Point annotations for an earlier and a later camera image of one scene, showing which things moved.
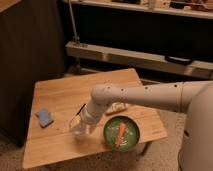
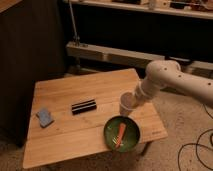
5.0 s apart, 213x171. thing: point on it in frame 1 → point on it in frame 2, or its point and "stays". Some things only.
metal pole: x=72 y=21 stays
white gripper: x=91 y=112 → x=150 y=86
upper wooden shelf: x=196 y=9 stays
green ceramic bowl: x=121 y=134 stays
